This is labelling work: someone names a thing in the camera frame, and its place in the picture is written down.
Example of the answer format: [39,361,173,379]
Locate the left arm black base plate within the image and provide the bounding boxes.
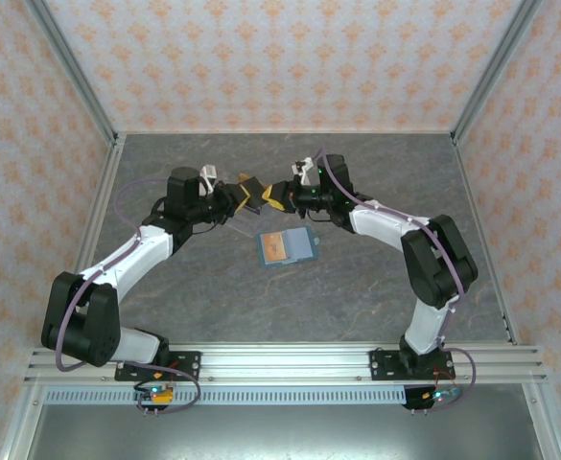
[114,351,202,382]

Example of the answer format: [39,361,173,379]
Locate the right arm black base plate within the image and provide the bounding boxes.
[368,349,455,382]

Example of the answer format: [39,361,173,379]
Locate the grey slotted cable duct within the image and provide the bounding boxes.
[43,388,526,407]

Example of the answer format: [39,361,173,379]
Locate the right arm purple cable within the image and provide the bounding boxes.
[314,146,478,415]

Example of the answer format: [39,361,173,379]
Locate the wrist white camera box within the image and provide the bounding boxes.
[291,157,316,186]
[198,164,220,196]

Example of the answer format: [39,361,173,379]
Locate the aluminium frame leg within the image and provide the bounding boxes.
[522,382,561,460]
[0,382,47,460]

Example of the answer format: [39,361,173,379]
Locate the teal leather card holder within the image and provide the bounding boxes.
[255,227,321,268]

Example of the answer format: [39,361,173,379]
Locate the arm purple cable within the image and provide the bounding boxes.
[314,146,478,415]
[55,177,202,416]

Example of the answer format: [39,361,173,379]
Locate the aluminium frame post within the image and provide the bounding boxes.
[452,0,546,146]
[23,0,120,146]

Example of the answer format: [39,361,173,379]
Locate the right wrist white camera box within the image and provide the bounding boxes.
[291,157,316,186]

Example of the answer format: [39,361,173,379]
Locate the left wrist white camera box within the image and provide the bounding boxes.
[198,164,220,196]

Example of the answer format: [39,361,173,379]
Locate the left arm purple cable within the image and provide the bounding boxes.
[55,177,202,416]

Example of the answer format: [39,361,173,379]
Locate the aluminium table side rail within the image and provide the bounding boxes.
[44,133,129,347]
[452,136,522,346]

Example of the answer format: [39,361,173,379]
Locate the aluminium mounting rail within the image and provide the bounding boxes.
[23,343,549,385]

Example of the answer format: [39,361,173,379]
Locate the card with orange sun print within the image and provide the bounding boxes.
[265,232,290,265]

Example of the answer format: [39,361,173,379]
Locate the grey metal panel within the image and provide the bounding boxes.
[25,404,549,460]

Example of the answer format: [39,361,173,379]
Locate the card with magnetic stripe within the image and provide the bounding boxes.
[246,177,269,212]

